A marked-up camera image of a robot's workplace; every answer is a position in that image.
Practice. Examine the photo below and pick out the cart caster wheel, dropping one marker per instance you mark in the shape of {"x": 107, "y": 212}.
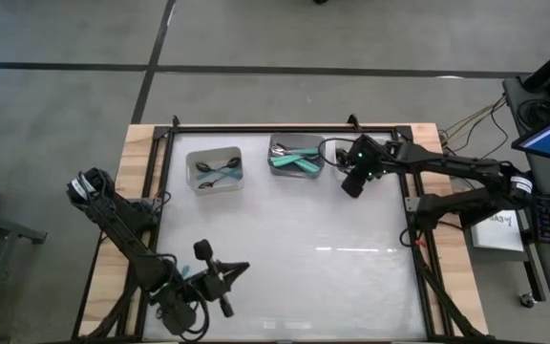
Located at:
{"x": 527, "y": 300}

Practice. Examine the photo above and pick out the grey metal stand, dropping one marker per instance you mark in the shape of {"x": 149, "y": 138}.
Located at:
{"x": 12, "y": 229}

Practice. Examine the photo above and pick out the grey metal bracket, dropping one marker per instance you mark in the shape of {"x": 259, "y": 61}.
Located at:
{"x": 411, "y": 204}

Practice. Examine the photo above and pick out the grey computer cart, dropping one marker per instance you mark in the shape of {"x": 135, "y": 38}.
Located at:
{"x": 542, "y": 174}

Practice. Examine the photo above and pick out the grey translucent plastic bin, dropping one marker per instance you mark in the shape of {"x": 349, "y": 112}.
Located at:
{"x": 294, "y": 141}

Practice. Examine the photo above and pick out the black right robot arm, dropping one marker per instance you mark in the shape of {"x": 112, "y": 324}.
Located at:
{"x": 456, "y": 165}

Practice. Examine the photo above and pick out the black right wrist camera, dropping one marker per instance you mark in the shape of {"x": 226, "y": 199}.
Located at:
{"x": 353, "y": 185}

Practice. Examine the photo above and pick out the black aluminium table frame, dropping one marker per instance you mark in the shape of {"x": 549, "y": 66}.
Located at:
{"x": 256, "y": 129}

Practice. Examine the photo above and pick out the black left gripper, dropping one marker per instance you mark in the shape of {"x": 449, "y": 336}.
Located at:
{"x": 212, "y": 286}

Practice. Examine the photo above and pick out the white paper sheet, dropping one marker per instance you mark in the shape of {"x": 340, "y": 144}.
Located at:
{"x": 499, "y": 234}

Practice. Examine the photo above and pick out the white plastic bin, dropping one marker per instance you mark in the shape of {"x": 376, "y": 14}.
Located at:
{"x": 339, "y": 169}
{"x": 208, "y": 155}

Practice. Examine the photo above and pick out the black frame clamp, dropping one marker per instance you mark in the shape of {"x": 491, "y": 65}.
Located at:
{"x": 175, "y": 122}
{"x": 353, "y": 122}

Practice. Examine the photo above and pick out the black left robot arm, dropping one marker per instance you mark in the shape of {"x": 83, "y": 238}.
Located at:
{"x": 122, "y": 229}

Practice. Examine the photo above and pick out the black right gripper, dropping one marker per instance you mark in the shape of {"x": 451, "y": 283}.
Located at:
{"x": 369, "y": 157}

